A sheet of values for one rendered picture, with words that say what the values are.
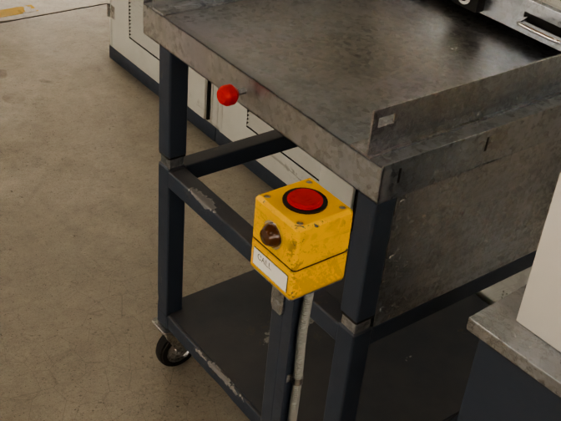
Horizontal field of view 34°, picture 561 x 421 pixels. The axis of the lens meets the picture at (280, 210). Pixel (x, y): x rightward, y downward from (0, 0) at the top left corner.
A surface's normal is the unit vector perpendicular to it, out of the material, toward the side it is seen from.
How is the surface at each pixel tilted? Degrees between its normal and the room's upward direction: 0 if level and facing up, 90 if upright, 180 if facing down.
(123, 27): 90
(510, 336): 0
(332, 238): 90
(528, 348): 0
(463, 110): 90
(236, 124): 90
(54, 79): 0
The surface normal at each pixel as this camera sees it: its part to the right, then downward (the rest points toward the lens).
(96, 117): 0.08, -0.83
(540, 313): -0.78, 0.29
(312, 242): 0.60, 0.49
